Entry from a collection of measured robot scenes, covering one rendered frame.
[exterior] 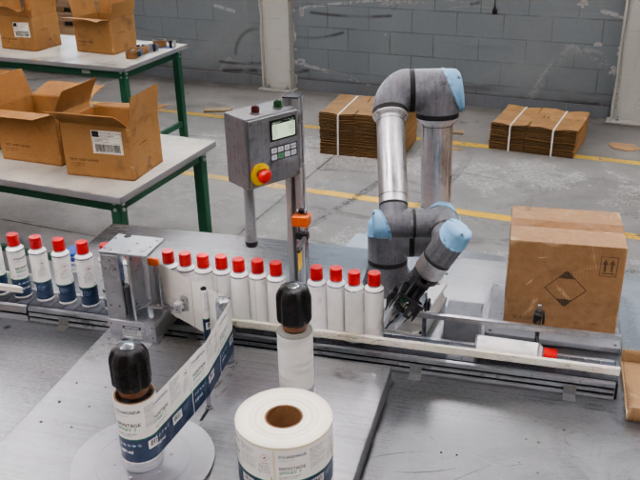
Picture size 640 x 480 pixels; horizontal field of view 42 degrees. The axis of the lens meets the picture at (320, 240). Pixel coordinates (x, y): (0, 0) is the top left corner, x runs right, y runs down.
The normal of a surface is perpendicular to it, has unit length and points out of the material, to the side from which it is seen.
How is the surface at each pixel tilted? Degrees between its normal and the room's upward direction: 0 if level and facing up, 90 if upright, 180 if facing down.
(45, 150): 90
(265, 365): 0
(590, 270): 90
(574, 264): 90
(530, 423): 0
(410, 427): 0
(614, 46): 90
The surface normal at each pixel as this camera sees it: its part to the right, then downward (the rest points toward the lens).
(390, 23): -0.40, 0.40
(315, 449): 0.62, 0.33
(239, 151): -0.77, 0.29
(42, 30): 0.89, 0.17
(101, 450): -0.02, -0.90
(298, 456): 0.37, 0.39
